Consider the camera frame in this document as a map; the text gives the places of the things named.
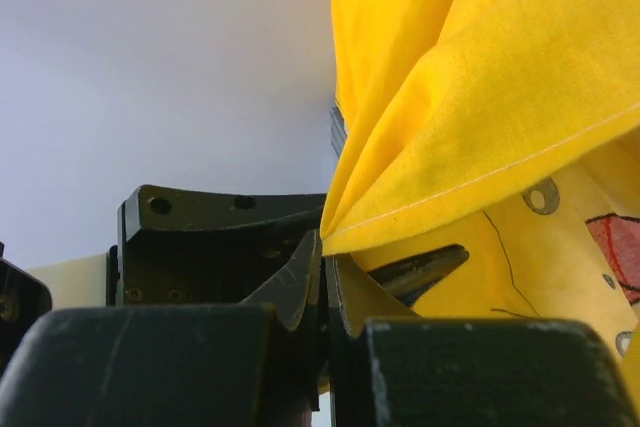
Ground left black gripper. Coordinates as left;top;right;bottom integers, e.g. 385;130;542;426
107;185;326;306

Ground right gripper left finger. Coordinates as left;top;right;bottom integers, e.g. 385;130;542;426
1;231;321;426

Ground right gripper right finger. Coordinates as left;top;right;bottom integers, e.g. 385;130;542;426
325;256;639;426

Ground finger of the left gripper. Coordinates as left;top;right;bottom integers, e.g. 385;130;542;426
369;244;470;307

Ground yellow pillowcase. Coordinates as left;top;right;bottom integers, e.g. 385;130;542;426
319;0;640;378

